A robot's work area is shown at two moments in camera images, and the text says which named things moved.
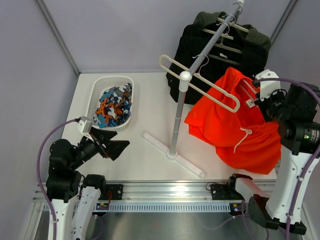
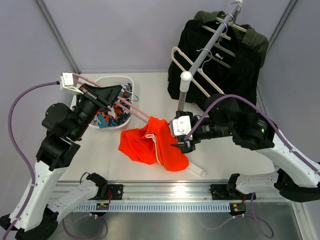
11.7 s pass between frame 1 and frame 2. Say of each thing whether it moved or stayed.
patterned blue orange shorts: stayed
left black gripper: moved
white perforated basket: stayed
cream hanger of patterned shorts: moved
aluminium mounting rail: stayed
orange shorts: moved
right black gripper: moved
